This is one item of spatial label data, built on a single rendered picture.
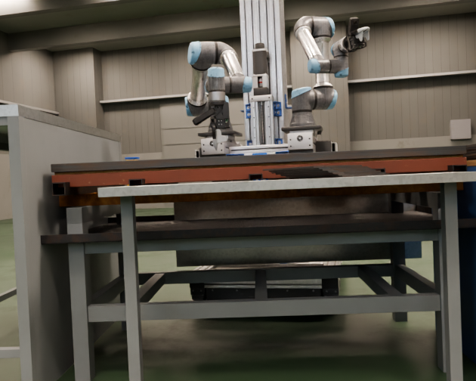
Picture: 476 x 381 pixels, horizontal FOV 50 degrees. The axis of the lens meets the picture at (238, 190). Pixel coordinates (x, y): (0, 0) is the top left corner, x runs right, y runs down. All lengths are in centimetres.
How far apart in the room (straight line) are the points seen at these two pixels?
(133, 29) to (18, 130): 1100
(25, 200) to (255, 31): 189
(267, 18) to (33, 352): 229
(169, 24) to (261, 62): 945
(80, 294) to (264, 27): 198
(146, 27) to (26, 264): 1104
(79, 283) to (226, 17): 1047
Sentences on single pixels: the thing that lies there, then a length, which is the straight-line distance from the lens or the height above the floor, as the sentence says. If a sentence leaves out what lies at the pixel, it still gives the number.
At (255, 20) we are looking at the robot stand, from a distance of 329.
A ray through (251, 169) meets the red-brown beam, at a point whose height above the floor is 79.
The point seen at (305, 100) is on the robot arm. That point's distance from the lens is 296.
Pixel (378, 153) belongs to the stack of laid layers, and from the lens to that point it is 195.
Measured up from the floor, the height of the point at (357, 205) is 59.
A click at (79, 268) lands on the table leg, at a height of 44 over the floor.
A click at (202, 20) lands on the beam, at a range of 1228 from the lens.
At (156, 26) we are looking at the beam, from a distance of 1262.
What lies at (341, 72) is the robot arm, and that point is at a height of 130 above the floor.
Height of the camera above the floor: 76
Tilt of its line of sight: 1 degrees down
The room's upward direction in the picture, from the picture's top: 2 degrees counter-clockwise
